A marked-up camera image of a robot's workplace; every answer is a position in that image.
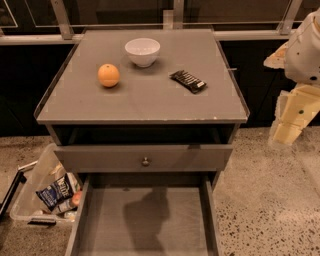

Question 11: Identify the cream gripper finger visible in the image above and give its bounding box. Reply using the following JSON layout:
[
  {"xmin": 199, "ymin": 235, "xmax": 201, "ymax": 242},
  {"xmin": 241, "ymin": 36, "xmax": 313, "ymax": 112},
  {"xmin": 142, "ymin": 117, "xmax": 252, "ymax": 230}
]
[
  {"xmin": 272, "ymin": 122, "xmax": 302, "ymax": 145},
  {"xmin": 263, "ymin": 43, "xmax": 288, "ymax": 69}
]

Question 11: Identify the black rxbar chocolate wrapper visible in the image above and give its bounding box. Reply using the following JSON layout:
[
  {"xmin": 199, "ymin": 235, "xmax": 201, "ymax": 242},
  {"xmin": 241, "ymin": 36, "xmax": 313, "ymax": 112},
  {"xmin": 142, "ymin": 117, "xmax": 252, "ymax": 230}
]
[{"xmin": 169, "ymin": 70, "xmax": 207, "ymax": 94}]

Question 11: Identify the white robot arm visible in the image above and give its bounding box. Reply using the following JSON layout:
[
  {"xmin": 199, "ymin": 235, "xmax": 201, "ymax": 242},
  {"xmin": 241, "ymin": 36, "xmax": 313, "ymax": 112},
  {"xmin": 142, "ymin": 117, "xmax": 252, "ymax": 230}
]
[{"xmin": 263, "ymin": 8, "xmax": 320, "ymax": 145}]

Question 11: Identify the grey drawer cabinet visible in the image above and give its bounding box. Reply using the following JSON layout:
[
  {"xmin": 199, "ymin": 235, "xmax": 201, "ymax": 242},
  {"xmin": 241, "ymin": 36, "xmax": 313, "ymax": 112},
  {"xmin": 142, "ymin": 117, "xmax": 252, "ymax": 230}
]
[{"xmin": 33, "ymin": 27, "xmax": 251, "ymax": 256}]

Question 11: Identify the round metal drawer knob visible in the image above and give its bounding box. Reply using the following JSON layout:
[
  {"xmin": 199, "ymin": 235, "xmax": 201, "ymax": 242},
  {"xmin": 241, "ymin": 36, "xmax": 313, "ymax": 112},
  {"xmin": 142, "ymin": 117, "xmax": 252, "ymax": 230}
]
[{"xmin": 141, "ymin": 157, "xmax": 150, "ymax": 167}]

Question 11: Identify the open grey middle drawer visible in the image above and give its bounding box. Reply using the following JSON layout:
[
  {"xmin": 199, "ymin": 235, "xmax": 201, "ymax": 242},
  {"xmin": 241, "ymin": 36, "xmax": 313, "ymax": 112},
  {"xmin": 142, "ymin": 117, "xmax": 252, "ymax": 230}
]
[{"xmin": 65, "ymin": 173, "xmax": 222, "ymax": 256}]

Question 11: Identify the grey top drawer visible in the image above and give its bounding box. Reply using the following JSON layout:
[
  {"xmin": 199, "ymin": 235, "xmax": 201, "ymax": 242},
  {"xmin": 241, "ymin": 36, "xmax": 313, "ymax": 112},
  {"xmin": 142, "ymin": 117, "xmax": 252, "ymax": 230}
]
[{"xmin": 55, "ymin": 144, "xmax": 232, "ymax": 173}]

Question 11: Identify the white ceramic bowl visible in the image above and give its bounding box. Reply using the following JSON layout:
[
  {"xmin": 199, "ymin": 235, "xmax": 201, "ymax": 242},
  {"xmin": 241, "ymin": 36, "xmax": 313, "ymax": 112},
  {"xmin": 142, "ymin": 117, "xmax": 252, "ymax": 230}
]
[{"xmin": 125, "ymin": 38, "xmax": 160, "ymax": 67}]

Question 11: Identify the orange fruit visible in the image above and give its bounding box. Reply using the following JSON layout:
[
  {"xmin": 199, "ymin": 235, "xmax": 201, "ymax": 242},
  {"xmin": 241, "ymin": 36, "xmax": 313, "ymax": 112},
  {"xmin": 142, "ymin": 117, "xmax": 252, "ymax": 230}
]
[{"xmin": 98, "ymin": 64, "xmax": 120, "ymax": 87}]

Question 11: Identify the blue kettle chips bag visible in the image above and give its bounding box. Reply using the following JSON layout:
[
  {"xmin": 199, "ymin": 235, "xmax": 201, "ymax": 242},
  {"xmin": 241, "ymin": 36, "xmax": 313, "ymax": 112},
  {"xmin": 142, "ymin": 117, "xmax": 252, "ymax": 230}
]
[{"xmin": 36, "ymin": 173, "xmax": 75, "ymax": 211}]

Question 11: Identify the clear plastic bin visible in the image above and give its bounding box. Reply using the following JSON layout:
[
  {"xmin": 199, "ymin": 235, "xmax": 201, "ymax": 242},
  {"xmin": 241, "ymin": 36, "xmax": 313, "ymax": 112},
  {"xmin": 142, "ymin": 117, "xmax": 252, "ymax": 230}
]
[{"xmin": 10, "ymin": 143, "xmax": 82, "ymax": 223}]

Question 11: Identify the metal window railing frame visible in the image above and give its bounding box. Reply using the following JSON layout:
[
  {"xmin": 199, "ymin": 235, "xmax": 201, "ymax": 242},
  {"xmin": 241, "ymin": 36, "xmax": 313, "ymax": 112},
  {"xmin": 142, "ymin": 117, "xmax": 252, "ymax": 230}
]
[{"xmin": 0, "ymin": 0, "xmax": 320, "ymax": 46}]

